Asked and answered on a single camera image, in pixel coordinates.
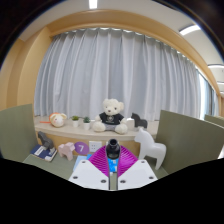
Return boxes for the large white horse figure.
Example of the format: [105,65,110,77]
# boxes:
[133,127,167,171]

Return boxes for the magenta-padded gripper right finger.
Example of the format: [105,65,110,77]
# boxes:
[117,145,158,191]

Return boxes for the pink horse figure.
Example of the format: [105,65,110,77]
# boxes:
[57,142,76,162]

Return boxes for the purple round number disc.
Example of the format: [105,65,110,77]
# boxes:
[73,141,90,156]

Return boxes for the dark blue book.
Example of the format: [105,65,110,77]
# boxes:
[30,144,58,163]

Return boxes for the white pleated curtain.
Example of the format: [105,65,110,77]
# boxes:
[33,27,201,122]

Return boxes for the ceiling lights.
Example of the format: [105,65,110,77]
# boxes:
[88,0,224,86]

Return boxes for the green partition panel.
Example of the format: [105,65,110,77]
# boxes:
[203,114,224,128]
[0,103,38,163]
[154,109,224,175]

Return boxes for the small black horse figure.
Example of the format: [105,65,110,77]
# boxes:
[130,112,148,130]

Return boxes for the small potted plant, white pot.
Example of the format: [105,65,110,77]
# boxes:
[71,115,81,128]
[82,116,92,131]

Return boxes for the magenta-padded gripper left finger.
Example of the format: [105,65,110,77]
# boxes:
[68,145,111,191]

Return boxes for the white wall socket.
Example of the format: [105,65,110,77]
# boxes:
[88,140,103,154]

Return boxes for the cream teddy bear, black shirt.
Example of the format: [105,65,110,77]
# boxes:
[91,98,129,135]

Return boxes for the light wooden ledge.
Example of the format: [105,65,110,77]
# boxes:
[33,115,160,142]

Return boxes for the dark grey horse figure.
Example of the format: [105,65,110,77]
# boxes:
[37,130,55,151]

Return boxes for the light blue book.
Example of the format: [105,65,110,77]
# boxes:
[73,153,93,172]

